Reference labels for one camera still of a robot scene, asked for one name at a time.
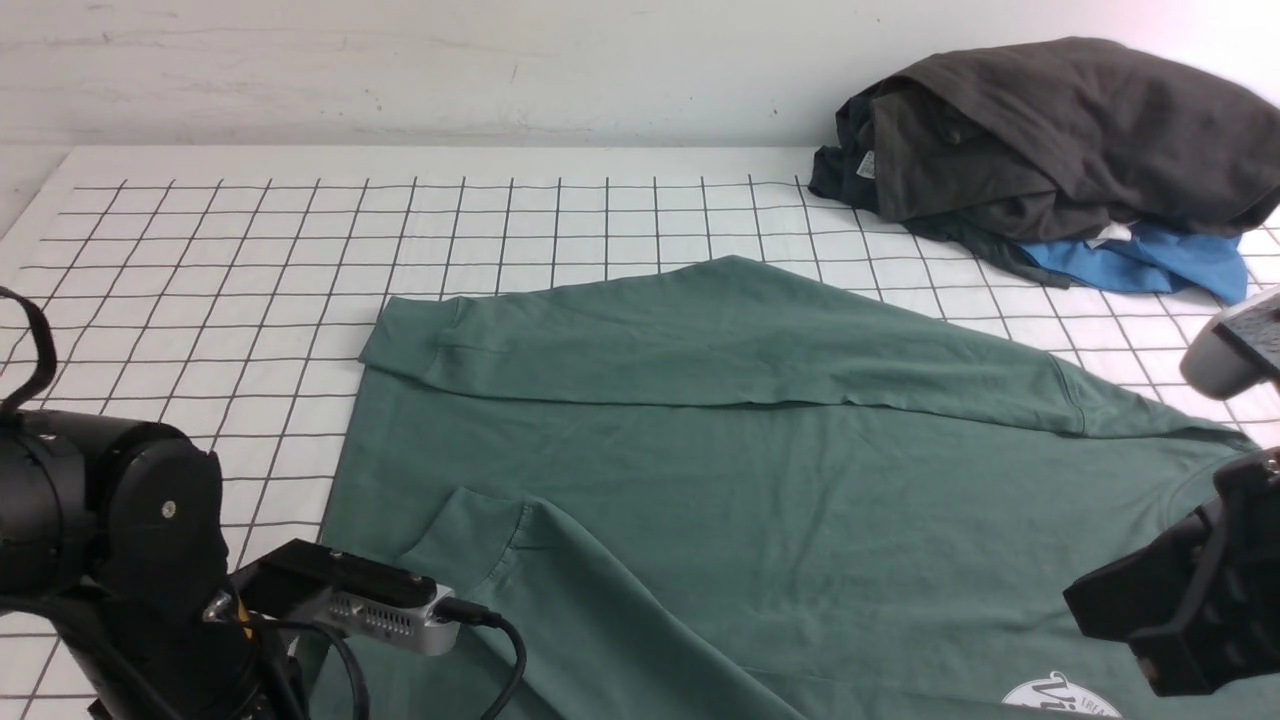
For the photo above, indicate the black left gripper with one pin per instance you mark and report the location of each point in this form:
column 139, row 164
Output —
column 211, row 667

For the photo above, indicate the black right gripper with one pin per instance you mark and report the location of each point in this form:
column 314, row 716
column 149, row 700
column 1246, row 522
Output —
column 1199, row 605

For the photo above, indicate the green long-sleeve shirt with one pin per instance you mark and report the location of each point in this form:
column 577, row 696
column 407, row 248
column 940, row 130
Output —
column 732, row 492

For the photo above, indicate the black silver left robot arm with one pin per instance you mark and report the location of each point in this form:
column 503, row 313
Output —
column 111, row 532

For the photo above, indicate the blue crumpled garment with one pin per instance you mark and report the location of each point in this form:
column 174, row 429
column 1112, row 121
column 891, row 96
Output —
column 1149, row 259

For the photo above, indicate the white grid-pattern table cloth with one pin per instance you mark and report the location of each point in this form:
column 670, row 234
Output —
column 235, row 307

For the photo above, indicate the dark grey crumpled garment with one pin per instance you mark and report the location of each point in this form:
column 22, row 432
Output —
column 1004, row 148

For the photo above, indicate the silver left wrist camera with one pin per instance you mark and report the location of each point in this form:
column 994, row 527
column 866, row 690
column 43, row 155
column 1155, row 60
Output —
column 308, row 583

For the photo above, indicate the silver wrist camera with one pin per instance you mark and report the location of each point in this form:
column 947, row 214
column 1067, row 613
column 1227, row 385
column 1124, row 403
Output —
column 1237, row 350
column 308, row 583

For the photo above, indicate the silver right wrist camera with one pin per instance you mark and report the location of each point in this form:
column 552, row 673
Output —
column 1237, row 350

